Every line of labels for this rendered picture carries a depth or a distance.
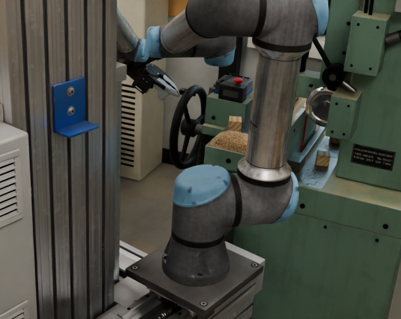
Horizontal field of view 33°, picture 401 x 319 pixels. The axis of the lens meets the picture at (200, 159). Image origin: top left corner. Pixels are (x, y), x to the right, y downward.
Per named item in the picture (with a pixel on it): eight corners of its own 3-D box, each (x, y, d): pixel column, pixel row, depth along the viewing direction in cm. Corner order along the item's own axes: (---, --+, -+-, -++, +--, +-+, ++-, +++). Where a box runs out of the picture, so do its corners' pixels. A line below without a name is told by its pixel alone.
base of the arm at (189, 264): (201, 295, 140) (204, 255, 136) (147, 267, 148) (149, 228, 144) (242, 265, 151) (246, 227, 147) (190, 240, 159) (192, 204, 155)
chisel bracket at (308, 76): (280, 91, 212) (284, 65, 208) (324, 99, 207) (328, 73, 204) (273, 97, 206) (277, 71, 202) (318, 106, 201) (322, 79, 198)
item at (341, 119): (332, 125, 194) (337, 86, 189) (356, 130, 192) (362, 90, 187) (324, 137, 186) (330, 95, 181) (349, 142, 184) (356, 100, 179)
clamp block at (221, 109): (220, 109, 226) (222, 83, 223) (258, 117, 222) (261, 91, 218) (203, 123, 214) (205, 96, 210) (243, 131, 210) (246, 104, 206)
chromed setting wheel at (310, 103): (304, 121, 197) (310, 80, 192) (346, 129, 193) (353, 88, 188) (301, 124, 194) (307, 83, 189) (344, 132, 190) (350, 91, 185)
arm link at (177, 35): (203, 31, 116) (146, 68, 163) (261, 30, 119) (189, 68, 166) (198, -36, 116) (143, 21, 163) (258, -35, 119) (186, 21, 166)
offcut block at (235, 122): (241, 131, 201) (241, 121, 200) (228, 131, 201) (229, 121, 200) (240, 126, 205) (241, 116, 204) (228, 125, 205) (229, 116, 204)
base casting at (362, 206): (256, 142, 243) (259, 119, 239) (419, 178, 224) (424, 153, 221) (211, 192, 205) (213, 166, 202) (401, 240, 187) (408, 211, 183)
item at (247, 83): (223, 85, 221) (225, 69, 219) (255, 92, 218) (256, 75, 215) (208, 97, 210) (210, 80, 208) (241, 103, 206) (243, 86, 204)
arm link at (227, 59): (186, 59, 168) (189, 16, 164) (229, 58, 171) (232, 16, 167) (194, 69, 161) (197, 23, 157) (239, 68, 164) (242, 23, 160)
